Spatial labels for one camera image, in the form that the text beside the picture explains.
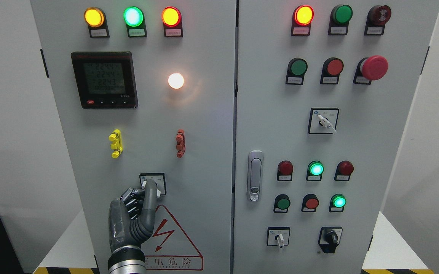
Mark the grey robotic left hand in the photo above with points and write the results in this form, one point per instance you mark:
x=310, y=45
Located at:
x=132, y=216

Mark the white rotary light switch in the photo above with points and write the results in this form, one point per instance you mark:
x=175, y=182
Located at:
x=158, y=178

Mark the silver black robot forearm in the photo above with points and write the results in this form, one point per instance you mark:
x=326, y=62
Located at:
x=127, y=260

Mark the green lit indicator light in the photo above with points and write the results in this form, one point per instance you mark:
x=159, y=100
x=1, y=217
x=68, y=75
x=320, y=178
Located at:
x=135, y=22

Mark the red-rimmed orange indicator light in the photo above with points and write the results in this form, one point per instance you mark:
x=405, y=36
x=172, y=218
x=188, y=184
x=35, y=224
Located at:
x=172, y=22

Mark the red electrical warning sticker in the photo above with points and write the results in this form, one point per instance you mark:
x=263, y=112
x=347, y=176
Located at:
x=169, y=247

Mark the yellow terminal connector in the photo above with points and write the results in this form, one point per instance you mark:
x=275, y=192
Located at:
x=116, y=143

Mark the red terminal connector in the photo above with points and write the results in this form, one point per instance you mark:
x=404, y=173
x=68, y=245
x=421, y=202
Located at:
x=180, y=143

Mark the black digital power meter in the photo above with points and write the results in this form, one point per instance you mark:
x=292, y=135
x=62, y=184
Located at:
x=105, y=80

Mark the clear round lamp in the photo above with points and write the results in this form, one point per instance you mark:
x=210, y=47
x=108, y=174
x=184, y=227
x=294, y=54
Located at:
x=176, y=80

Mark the green push button lower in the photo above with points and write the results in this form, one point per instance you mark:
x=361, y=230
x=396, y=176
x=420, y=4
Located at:
x=281, y=203

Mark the dark red indicator left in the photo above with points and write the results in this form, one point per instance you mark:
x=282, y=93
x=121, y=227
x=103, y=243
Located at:
x=285, y=171

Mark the dark red indicator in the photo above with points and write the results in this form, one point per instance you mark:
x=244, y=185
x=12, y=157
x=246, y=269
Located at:
x=343, y=171
x=285, y=171

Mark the grey electrical control cabinet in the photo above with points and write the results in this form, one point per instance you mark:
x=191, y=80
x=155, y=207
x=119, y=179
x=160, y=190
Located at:
x=234, y=56

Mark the red push button lower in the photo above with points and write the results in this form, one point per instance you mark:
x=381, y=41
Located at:
x=310, y=203

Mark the red push button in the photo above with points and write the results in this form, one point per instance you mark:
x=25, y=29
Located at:
x=310, y=203
x=331, y=70

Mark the green lit indicator middle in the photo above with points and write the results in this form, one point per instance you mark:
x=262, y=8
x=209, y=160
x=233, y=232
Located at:
x=314, y=171

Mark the yellow indicator light top left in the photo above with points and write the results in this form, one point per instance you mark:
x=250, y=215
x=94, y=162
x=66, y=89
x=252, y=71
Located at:
x=97, y=22

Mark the green lit push button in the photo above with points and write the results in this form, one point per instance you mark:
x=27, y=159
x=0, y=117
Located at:
x=337, y=203

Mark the dark red indicator right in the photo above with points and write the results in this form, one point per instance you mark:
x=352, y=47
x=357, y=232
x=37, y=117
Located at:
x=343, y=171

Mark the green push button upper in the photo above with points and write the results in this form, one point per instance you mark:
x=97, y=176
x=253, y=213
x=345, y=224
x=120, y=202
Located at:
x=296, y=70

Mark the red push button upper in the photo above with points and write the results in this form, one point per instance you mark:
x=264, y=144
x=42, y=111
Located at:
x=331, y=70

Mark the red lit indicator right door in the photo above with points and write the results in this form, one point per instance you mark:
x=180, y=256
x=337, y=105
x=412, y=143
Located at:
x=301, y=20

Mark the red emergency stop button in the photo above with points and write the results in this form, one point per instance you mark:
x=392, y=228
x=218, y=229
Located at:
x=369, y=69

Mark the green unlit indicator top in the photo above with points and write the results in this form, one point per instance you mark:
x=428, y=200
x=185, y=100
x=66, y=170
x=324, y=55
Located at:
x=339, y=20

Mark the dark red buzzer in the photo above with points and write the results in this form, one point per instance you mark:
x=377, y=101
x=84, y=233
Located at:
x=377, y=18

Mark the silver cabinet door handle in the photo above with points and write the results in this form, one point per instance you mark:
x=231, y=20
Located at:
x=254, y=176

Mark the white rotary switch bottom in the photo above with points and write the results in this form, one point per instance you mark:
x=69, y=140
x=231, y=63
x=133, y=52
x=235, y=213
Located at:
x=278, y=236

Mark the black selector knob switch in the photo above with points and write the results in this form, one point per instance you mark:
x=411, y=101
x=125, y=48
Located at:
x=329, y=238

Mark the white rotary switch right upper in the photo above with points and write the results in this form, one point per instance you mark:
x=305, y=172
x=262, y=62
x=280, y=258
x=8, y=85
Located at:
x=323, y=121

